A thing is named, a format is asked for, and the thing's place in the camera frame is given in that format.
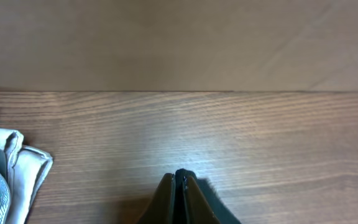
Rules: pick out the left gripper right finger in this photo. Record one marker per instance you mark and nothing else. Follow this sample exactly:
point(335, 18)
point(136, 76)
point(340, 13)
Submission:
point(197, 208)

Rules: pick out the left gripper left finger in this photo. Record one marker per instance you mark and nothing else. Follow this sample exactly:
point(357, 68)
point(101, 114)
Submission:
point(160, 208)

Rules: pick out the black t-shirt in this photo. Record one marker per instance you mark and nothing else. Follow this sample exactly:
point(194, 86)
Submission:
point(220, 210)

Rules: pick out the beige folded garment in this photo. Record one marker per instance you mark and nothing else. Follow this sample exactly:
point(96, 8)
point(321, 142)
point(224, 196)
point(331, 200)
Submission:
point(27, 168)

